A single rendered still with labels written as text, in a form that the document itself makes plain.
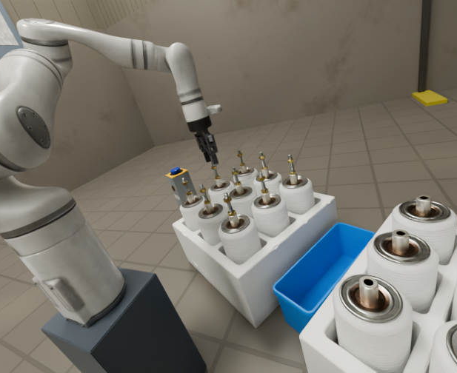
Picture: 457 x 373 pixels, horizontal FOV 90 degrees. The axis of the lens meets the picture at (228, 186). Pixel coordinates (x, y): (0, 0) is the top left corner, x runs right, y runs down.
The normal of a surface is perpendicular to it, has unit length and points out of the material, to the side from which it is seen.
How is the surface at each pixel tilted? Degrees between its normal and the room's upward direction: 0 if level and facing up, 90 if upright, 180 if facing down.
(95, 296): 90
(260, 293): 90
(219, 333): 0
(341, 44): 90
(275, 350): 0
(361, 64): 90
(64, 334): 0
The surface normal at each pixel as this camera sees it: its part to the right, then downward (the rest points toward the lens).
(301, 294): 0.58, 0.14
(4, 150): 0.34, 0.59
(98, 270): 0.91, -0.11
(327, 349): -0.28, -0.87
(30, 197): 0.13, -0.88
